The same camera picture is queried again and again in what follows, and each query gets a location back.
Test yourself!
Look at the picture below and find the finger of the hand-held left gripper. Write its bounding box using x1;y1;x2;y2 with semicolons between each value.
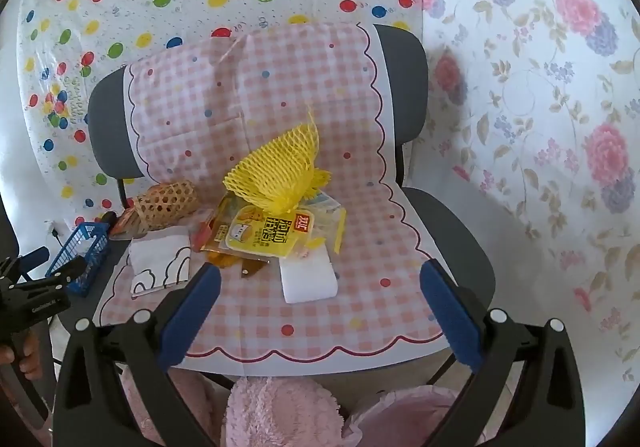
15;247;51;278
27;257;88;295

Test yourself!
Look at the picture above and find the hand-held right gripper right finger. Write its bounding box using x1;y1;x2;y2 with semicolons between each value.
420;258;587;447

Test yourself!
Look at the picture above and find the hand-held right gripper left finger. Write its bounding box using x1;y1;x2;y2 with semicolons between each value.
52;263;223;447

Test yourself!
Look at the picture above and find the pink plastic bag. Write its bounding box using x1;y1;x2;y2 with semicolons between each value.
345;384;481;447

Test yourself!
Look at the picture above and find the person's left hand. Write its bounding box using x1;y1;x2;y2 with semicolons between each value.
0;329;41;378

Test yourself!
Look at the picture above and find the blue plastic basket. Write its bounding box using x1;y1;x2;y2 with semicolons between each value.
45;222;112;298

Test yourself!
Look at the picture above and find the red orange packet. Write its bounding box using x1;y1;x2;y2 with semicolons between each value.
112;210;138;238

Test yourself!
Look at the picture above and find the yellow snack packet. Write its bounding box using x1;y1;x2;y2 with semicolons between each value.
220;204;316;260

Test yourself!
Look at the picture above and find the woven bamboo basket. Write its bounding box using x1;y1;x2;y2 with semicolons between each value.
131;180;198;233

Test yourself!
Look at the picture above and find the white foam block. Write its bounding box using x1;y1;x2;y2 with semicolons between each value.
277;247;338;304

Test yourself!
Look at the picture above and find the pink fluffy clothing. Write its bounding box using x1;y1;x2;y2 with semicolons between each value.
115;367;351;447

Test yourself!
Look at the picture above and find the yellow foam fruit net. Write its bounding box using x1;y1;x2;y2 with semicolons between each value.
222;102;333;213

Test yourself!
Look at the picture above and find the floral print backdrop sheet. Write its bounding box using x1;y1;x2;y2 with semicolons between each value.
400;0;640;388

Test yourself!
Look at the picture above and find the grey chair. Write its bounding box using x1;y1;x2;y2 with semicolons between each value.
87;24;496;388

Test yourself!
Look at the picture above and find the pink checkered sheet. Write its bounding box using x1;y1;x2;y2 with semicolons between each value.
97;22;446;375

